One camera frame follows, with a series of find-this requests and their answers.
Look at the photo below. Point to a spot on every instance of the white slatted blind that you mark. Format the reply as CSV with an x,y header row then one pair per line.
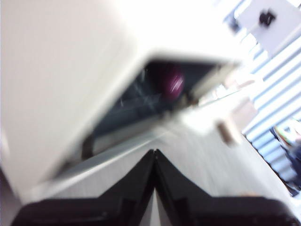
x,y
277,82

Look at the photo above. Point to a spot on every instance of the small black box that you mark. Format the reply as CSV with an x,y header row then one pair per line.
x,y
267,16

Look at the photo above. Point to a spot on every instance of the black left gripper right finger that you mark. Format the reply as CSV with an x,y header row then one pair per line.
x,y
211,212

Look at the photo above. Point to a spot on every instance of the cream Toshiba toaster oven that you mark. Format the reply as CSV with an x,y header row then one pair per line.
x,y
58,70

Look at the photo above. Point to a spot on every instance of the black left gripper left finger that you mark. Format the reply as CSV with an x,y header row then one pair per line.
x,y
105,212

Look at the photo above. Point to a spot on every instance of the dark blue colourful bundle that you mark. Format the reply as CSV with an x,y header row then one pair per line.
x,y
294,160

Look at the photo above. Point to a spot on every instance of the purple eggplant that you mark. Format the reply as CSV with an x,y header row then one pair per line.
x,y
174,82

